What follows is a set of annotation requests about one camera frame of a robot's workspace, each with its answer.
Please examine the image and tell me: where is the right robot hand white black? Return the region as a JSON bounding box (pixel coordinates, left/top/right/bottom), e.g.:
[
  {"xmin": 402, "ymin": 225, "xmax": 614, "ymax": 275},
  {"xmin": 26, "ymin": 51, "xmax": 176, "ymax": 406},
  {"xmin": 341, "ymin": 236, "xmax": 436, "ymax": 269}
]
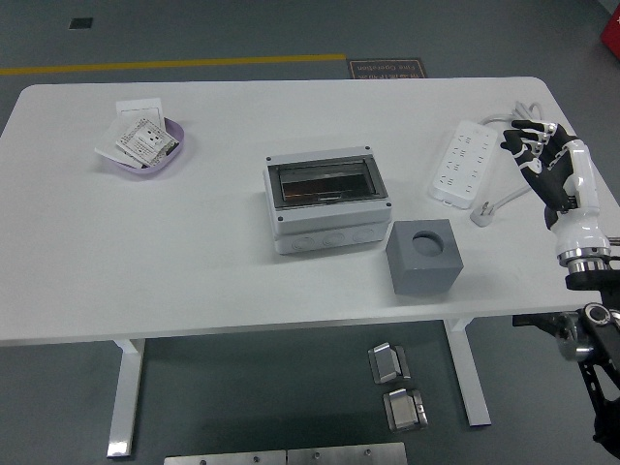
[{"xmin": 498, "ymin": 118, "xmax": 612, "ymax": 259}]

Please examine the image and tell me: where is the grey electrical box hinged lid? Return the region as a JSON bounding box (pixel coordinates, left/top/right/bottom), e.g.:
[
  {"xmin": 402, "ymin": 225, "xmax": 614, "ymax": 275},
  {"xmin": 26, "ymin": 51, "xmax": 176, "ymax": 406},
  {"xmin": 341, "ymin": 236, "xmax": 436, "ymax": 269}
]
[{"xmin": 263, "ymin": 144, "xmax": 393, "ymax": 257}]

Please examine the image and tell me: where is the grey cube with round hole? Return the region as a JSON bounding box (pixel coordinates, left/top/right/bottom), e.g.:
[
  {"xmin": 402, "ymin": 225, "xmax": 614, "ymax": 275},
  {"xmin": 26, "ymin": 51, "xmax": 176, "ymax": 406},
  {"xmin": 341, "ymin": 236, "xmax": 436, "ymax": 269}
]
[{"xmin": 385, "ymin": 217, "xmax": 462, "ymax": 297}]

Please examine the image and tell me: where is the red object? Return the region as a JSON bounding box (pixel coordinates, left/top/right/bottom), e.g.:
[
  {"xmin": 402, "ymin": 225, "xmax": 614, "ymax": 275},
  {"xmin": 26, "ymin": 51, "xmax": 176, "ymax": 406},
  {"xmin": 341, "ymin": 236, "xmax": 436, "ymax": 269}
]
[{"xmin": 600, "ymin": 9, "xmax": 620, "ymax": 49}]

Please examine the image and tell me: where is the brown floor sign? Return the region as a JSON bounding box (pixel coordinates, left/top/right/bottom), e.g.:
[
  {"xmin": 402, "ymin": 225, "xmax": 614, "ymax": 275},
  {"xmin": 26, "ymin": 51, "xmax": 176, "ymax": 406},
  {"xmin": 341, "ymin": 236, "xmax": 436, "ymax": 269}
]
[{"xmin": 346, "ymin": 57, "xmax": 430, "ymax": 80}]

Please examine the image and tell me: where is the small metal block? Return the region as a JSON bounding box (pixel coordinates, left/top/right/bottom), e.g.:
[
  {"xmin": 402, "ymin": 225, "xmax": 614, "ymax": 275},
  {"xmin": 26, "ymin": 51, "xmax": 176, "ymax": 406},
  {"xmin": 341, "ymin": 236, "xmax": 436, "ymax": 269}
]
[
  {"xmin": 366, "ymin": 341, "xmax": 412, "ymax": 386},
  {"xmin": 382, "ymin": 387, "xmax": 430, "ymax": 433}
]

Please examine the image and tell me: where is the flat metal plate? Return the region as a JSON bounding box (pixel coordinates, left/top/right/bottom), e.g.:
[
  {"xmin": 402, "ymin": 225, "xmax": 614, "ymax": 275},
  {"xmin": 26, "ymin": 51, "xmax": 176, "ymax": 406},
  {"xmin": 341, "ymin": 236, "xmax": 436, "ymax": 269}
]
[
  {"xmin": 163, "ymin": 449, "xmax": 288, "ymax": 465},
  {"xmin": 286, "ymin": 441, "xmax": 408, "ymax": 465}
]

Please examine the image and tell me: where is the purple plastic tray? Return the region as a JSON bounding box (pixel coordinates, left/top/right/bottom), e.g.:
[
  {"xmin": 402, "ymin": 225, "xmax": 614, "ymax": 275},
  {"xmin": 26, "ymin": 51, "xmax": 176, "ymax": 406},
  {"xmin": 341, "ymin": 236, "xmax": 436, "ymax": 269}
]
[{"xmin": 99, "ymin": 115, "xmax": 188, "ymax": 179}]

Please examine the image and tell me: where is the yellow floor tape line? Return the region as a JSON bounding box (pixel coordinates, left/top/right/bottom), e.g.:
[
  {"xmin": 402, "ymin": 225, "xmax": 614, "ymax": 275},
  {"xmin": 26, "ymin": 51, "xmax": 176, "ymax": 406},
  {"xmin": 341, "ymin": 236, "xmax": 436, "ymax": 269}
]
[{"xmin": 0, "ymin": 52, "xmax": 348, "ymax": 78}]

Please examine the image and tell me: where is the white power strip cable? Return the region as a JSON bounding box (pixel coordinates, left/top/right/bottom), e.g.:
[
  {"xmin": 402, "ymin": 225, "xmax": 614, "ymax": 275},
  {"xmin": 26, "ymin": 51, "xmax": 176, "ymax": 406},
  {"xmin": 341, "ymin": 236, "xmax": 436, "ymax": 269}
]
[{"xmin": 469, "ymin": 100, "xmax": 548, "ymax": 228}]

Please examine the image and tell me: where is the white square switch plate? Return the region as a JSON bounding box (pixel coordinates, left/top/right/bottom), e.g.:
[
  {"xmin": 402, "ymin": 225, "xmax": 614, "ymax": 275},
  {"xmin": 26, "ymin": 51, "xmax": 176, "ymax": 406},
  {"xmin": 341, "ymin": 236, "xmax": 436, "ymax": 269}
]
[{"xmin": 114, "ymin": 98, "xmax": 165, "ymax": 128}]

